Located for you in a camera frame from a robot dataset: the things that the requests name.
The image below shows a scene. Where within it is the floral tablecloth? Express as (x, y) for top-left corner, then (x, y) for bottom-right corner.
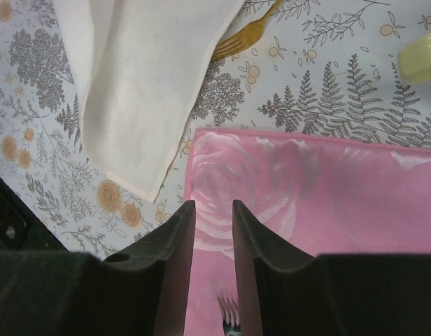
(0, 1), (431, 257)

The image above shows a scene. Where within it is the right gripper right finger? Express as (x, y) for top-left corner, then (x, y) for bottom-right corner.
(232, 200), (431, 335)

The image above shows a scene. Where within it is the silver fork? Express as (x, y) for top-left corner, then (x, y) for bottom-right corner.
(218, 296), (241, 336)

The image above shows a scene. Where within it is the pink rose placemat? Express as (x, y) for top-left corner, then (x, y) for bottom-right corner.
(185, 128), (431, 335)

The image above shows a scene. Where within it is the yellow-green mug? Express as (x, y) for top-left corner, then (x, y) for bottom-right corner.
(397, 32), (431, 85)

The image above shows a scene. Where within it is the gold fork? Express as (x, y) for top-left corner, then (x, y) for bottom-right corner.
(211, 0), (283, 62)

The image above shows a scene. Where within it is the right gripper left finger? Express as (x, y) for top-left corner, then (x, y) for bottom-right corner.
(0, 201), (195, 335)

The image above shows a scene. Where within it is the white cloth napkin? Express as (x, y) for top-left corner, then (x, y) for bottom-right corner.
(53, 1), (242, 202)

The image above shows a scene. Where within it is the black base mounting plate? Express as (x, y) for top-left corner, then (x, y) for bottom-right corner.
(0, 177), (66, 251)

